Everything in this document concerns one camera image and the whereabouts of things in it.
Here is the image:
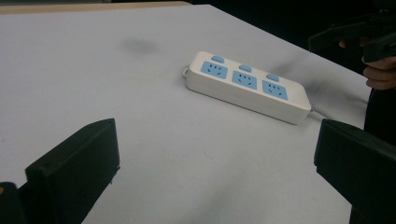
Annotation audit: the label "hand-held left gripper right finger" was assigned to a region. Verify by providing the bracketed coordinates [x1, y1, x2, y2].
[313, 119, 396, 224]

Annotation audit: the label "white power strip cable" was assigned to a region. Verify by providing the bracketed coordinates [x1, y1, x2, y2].
[309, 105, 333, 120]

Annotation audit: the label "white power strip blue sockets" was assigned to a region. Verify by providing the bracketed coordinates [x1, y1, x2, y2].
[182, 50, 312, 125]

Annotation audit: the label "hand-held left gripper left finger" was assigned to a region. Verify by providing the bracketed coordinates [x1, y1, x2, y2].
[19, 118, 121, 224]

